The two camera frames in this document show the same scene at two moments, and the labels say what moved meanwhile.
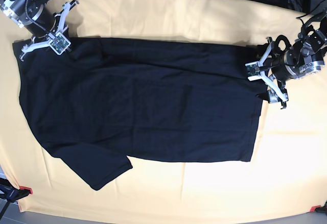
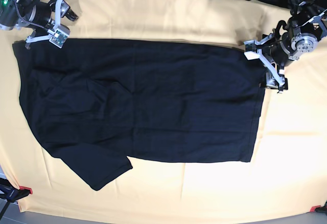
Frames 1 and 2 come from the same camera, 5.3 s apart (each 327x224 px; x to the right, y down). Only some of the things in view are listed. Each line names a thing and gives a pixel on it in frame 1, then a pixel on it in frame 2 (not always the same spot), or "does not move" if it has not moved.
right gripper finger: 270,96 -> 270,81
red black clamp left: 11,193 does not move
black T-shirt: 106,99 does not move
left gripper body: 42,24 does not move
